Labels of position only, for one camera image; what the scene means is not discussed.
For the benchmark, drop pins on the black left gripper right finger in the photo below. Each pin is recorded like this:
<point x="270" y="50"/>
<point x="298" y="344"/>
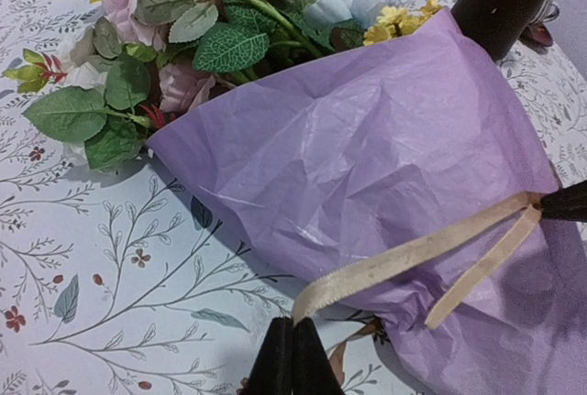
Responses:
<point x="312" y="373"/>

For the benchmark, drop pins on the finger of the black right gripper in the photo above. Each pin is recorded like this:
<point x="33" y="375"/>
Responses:
<point x="568" y="204"/>

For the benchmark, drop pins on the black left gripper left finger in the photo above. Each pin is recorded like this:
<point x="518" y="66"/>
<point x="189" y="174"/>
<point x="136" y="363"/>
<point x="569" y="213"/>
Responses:
<point x="271" y="373"/>

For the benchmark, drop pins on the flower bouquet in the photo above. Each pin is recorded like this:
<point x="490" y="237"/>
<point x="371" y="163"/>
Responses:
<point x="175" y="172"/>

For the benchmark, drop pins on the red round saucer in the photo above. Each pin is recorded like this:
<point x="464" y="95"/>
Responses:
<point x="537" y="35"/>

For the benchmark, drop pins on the striped ceramic cup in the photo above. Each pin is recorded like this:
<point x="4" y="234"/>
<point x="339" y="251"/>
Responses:
<point x="546" y="12"/>

